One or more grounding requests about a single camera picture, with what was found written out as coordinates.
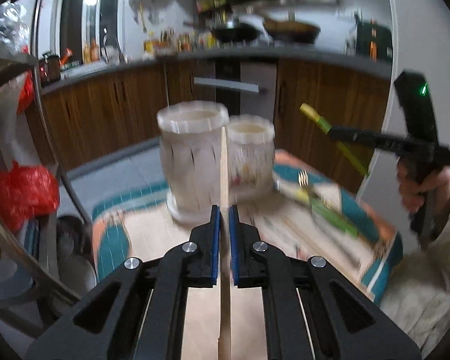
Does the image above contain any wooden chopstick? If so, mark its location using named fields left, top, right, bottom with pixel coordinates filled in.
left=218, top=127, right=232, bottom=360

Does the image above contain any green yellow tulip utensil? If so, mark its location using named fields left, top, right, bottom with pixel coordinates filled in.
left=300, top=103, right=369, bottom=178

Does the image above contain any green yellow handled fork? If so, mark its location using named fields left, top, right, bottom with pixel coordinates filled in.
left=297, top=170, right=359, bottom=239

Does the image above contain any right hand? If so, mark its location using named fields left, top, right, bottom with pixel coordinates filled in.
left=397, top=159, right=450, bottom=216

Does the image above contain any white fleece right sleeve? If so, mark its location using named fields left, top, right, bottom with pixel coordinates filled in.
left=379, top=170, right=450, bottom=358

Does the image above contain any dark green appliance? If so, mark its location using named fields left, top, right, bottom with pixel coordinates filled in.
left=354, top=13, right=393, bottom=63

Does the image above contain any metal shelf rack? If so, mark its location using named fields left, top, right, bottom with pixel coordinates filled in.
left=0, top=40, right=95, bottom=342

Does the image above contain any red plastic bag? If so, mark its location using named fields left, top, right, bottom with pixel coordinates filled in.
left=17, top=69, right=35, bottom=115
left=0, top=161, right=60, bottom=234

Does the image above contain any brown frying pan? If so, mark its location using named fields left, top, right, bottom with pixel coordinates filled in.
left=262, top=17, right=321, bottom=44

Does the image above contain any built-in oven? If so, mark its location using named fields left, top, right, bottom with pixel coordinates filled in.
left=191, top=58, right=277, bottom=121

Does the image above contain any white ceramic utensil holder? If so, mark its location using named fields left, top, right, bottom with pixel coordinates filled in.
left=157, top=101, right=275, bottom=225

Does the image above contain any black wok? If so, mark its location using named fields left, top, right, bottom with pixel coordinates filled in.
left=183, top=20, right=263, bottom=43

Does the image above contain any upper red plastic bag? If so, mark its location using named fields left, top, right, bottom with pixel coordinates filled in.
left=17, top=69, right=35, bottom=115

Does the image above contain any clear plastic bag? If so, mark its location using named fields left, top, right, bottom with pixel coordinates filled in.
left=0, top=1, right=30, bottom=54

